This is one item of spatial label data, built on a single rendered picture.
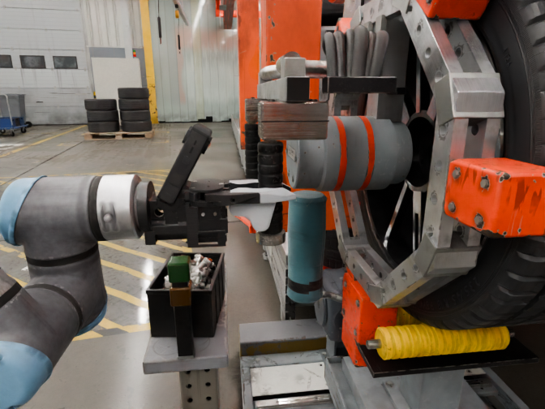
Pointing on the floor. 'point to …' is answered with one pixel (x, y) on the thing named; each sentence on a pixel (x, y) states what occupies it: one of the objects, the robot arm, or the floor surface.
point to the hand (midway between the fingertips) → (284, 187)
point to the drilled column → (199, 389)
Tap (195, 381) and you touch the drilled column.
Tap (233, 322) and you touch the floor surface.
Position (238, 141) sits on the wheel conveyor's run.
